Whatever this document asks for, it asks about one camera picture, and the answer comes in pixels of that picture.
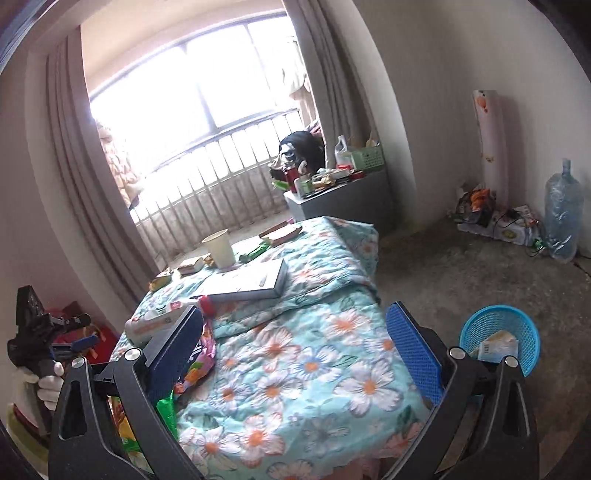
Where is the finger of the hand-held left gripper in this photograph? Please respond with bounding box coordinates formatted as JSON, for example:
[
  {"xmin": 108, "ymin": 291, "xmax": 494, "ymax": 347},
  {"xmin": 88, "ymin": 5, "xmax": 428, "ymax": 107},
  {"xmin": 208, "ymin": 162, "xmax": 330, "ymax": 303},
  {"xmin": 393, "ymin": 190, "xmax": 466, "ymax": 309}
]
[
  {"xmin": 52, "ymin": 335, "xmax": 100, "ymax": 357},
  {"xmin": 46, "ymin": 313, "xmax": 92, "ymax": 331}
]

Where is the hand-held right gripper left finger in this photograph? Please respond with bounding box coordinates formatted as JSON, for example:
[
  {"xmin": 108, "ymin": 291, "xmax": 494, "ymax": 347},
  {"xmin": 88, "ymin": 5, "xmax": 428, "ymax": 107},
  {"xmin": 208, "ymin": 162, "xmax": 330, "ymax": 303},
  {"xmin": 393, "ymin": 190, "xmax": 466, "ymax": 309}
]
[{"xmin": 48, "ymin": 305, "xmax": 206, "ymax": 480}]

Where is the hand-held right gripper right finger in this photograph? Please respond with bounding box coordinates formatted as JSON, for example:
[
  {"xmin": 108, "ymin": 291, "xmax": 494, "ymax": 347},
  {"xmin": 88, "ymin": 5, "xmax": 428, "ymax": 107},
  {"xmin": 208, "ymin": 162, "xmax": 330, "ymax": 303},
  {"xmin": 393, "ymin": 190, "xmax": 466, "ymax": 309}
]
[{"xmin": 379, "ymin": 301, "xmax": 541, "ymax": 480}]

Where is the cream carton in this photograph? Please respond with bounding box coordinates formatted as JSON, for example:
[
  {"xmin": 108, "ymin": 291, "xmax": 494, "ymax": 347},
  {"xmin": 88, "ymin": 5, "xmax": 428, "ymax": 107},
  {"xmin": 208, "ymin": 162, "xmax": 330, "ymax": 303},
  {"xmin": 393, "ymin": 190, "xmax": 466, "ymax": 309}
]
[{"xmin": 477, "ymin": 330, "xmax": 519, "ymax": 363}]

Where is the blue plastic basket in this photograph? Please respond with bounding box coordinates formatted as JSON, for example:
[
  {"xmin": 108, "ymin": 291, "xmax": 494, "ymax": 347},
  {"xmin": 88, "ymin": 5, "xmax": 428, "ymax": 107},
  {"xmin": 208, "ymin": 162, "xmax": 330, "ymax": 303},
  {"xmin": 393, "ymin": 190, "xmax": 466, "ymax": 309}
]
[{"xmin": 458, "ymin": 305, "xmax": 541, "ymax": 377}]

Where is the person's left hand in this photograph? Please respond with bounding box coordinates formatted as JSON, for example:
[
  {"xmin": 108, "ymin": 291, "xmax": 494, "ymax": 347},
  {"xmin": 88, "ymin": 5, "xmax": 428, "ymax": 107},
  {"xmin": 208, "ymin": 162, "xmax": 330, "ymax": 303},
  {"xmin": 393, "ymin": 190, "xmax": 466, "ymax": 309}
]
[{"xmin": 23, "ymin": 361, "xmax": 65, "ymax": 412}]

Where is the red bag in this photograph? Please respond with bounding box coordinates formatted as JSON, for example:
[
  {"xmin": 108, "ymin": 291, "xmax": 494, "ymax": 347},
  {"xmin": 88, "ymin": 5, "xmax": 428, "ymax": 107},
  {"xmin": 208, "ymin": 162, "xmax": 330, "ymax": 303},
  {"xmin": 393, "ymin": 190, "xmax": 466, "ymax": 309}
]
[{"xmin": 51, "ymin": 302, "xmax": 118, "ymax": 365}]

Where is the colourful snack bag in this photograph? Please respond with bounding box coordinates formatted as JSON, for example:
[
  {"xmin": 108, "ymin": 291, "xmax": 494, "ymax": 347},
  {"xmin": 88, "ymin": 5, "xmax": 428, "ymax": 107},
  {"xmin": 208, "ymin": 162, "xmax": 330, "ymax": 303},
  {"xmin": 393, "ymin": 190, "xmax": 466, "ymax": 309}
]
[{"xmin": 173, "ymin": 318, "xmax": 218, "ymax": 398}]

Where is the white orange-label tube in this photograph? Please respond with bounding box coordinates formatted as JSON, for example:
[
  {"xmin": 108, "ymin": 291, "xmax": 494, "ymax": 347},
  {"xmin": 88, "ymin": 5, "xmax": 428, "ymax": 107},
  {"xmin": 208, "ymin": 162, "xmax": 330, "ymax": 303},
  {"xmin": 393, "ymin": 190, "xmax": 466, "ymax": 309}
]
[{"xmin": 126, "ymin": 295, "xmax": 214, "ymax": 345}]

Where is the green packet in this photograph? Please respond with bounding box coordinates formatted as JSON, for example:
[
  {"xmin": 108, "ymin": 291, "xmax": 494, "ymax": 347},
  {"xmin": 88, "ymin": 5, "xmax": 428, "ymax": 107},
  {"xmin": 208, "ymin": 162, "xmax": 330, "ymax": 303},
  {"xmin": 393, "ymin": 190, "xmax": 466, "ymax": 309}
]
[{"xmin": 156, "ymin": 390, "xmax": 179, "ymax": 445}]

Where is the grey flat box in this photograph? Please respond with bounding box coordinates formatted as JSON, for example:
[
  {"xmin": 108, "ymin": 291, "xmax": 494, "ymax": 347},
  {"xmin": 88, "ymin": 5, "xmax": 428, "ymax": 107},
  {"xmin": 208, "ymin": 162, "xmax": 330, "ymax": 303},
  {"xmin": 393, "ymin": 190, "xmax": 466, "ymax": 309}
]
[{"xmin": 190, "ymin": 258, "xmax": 289, "ymax": 303}]

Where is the paper cup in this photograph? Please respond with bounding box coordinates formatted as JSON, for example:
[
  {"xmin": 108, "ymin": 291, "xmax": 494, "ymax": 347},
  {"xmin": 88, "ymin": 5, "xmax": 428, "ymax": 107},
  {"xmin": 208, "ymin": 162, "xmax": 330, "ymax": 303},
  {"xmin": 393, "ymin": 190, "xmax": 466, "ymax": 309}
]
[{"xmin": 202, "ymin": 229, "xmax": 236, "ymax": 270}]

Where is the floral blanket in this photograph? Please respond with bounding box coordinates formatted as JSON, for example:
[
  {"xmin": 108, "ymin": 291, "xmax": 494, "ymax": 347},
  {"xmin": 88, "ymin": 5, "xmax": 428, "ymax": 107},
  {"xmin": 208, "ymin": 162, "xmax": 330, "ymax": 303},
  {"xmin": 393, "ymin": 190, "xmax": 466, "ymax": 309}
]
[{"xmin": 111, "ymin": 216, "xmax": 444, "ymax": 480}]

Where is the green wrapper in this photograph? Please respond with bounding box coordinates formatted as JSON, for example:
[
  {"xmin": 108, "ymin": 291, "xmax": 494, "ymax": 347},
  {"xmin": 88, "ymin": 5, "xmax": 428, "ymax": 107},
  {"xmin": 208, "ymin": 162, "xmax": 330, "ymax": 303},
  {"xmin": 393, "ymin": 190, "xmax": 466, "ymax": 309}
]
[{"xmin": 238, "ymin": 242, "xmax": 271, "ymax": 263}]

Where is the brown biscuit pack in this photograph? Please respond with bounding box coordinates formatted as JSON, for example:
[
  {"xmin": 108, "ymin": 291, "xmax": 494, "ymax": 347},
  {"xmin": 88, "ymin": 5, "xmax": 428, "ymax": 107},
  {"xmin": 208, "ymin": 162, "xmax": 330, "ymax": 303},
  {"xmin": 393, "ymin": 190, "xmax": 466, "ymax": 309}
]
[{"xmin": 259, "ymin": 222, "xmax": 303, "ymax": 245}]

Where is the grey curtain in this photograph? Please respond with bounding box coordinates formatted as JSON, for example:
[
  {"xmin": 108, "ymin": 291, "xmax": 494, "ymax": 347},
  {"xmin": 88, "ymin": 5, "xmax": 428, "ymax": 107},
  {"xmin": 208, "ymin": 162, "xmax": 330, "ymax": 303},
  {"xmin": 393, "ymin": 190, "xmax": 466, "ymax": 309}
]
[
  {"xmin": 281, "ymin": 0, "xmax": 416, "ymax": 232},
  {"xmin": 25, "ymin": 28, "xmax": 162, "ymax": 296}
]

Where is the grey cabinet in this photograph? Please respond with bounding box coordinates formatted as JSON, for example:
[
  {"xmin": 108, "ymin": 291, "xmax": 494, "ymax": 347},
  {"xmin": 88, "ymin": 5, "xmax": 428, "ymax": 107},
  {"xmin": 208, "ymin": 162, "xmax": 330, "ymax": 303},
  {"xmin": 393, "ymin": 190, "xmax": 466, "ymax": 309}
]
[{"xmin": 284, "ymin": 168, "xmax": 395, "ymax": 236}]

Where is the orange bag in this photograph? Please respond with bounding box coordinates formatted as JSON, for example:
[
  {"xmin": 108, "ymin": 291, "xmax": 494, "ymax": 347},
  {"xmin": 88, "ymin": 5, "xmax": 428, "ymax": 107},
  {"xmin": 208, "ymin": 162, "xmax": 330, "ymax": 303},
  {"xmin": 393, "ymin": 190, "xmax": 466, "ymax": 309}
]
[{"xmin": 462, "ymin": 187, "xmax": 497, "ymax": 215}]

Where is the window railing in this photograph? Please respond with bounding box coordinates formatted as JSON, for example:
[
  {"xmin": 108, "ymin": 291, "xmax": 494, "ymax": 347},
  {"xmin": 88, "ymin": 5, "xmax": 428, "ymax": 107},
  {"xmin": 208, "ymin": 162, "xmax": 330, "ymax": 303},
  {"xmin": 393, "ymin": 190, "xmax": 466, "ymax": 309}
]
[{"xmin": 129, "ymin": 108, "xmax": 308, "ymax": 259}]

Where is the hanging fluffy garment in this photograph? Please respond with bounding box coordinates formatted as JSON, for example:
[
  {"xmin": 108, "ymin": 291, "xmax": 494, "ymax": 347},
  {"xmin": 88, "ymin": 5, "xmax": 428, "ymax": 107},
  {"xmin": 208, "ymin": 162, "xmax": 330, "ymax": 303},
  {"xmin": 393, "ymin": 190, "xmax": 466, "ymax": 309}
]
[{"xmin": 95, "ymin": 120, "xmax": 144, "ymax": 208}]

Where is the green plastic basket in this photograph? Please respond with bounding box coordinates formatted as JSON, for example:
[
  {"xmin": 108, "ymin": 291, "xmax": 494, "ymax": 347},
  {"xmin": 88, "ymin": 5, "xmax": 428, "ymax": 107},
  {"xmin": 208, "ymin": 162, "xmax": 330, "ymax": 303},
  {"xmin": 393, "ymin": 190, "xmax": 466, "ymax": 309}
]
[{"xmin": 346, "ymin": 145, "xmax": 385, "ymax": 172}]

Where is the large clear water jug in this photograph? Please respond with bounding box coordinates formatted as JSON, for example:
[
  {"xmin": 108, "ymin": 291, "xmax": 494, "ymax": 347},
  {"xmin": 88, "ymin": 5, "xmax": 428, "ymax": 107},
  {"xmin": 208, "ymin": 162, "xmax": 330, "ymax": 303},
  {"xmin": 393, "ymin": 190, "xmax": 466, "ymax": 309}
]
[{"xmin": 545, "ymin": 158, "xmax": 585, "ymax": 264}]

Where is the rolled printed mat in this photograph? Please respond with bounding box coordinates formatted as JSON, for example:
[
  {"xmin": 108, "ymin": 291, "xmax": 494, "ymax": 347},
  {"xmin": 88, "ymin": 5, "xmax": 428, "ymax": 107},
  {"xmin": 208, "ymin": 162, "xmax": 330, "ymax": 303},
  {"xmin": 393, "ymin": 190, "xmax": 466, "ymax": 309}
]
[{"xmin": 472, "ymin": 90, "xmax": 509, "ymax": 208}]

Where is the black bag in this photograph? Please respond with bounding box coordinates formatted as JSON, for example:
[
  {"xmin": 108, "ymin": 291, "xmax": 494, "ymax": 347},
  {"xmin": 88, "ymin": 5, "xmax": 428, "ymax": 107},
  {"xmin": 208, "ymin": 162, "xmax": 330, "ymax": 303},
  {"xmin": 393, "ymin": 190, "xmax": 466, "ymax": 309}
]
[{"xmin": 277, "ymin": 130, "xmax": 326, "ymax": 174}]

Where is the hanging beige garment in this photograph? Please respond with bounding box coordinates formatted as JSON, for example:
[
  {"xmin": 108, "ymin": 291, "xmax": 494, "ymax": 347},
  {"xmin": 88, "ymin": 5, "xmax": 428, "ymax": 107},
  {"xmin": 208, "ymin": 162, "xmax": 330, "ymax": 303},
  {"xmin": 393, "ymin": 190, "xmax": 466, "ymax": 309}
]
[{"xmin": 281, "ymin": 34, "xmax": 315, "ymax": 117}]

